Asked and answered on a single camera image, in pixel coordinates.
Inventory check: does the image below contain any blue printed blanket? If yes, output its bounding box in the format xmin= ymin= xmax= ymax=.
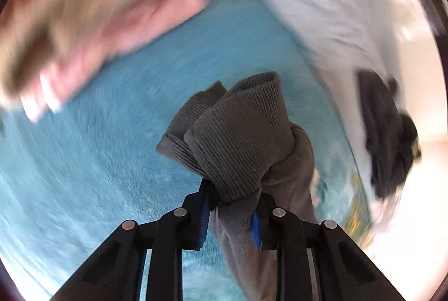
xmin=0 ymin=0 xmax=375 ymax=301

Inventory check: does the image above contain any dark grey garment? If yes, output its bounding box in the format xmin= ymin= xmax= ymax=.
xmin=356 ymin=69 xmax=423 ymax=199

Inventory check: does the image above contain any white bed sheet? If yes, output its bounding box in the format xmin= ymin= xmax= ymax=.
xmin=241 ymin=0 xmax=414 ymax=228

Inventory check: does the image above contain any grey knitted sock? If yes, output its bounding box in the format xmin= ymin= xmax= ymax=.
xmin=156 ymin=72 xmax=318 ymax=301

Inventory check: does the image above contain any beige and pink cloth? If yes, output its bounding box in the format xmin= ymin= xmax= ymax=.
xmin=0 ymin=0 xmax=246 ymax=123

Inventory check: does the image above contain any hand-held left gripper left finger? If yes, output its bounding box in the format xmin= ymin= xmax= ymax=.
xmin=50 ymin=178 xmax=213 ymax=301

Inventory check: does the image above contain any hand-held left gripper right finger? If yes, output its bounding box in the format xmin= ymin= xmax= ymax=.
xmin=251 ymin=192 xmax=407 ymax=301

